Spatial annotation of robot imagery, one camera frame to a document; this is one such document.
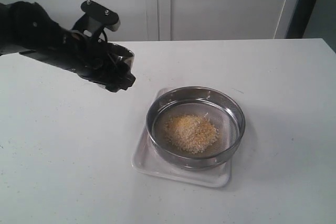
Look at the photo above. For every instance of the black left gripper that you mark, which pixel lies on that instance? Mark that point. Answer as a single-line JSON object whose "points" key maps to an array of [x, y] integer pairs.
{"points": [[85, 54]]}

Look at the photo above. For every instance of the white square tray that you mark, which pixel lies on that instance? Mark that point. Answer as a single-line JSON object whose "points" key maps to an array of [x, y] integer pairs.
{"points": [[155, 156]]}

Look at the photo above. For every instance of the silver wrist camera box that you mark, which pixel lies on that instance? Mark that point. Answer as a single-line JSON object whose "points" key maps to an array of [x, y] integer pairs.
{"points": [[99, 16]]}

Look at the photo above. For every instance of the stainless steel cup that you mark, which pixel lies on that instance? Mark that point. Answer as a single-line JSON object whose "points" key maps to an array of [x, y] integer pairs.
{"points": [[121, 54]]}

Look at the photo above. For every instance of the yellow and white grains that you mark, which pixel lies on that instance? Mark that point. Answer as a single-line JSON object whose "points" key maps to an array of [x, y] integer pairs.
{"points": [[190, 133]]}

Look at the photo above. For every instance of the round metal sieve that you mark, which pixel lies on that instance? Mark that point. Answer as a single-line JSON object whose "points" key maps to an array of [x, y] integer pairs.
{"points": [[222, 111]]}

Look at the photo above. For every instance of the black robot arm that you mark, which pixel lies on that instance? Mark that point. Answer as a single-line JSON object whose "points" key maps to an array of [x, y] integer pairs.
{"points": [[27, 29]]}

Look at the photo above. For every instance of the white cabinet doors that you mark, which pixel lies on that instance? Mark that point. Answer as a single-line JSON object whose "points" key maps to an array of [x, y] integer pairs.
{"points": [[157, 3]]}

